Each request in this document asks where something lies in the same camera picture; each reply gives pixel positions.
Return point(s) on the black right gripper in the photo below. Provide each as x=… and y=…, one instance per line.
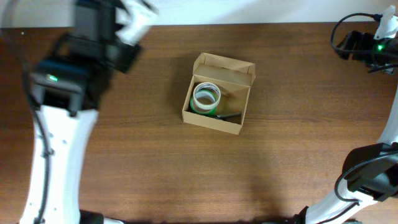
x=349, y=43

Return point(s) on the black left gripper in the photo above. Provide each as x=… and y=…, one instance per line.
x=123, y=55

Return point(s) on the beige masking tape roll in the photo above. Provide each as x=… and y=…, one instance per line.
x=211, y=87

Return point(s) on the green tape roll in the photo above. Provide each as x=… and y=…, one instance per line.
x=204, y=97

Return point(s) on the cardboard box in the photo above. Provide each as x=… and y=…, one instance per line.
x=234, y=78

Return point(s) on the white black permanent marker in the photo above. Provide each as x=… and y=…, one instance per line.
x=226, y=116

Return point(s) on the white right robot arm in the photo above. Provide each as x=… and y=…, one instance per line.
x=369, y=173

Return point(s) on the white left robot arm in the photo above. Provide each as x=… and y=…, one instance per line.
x=64, y=91

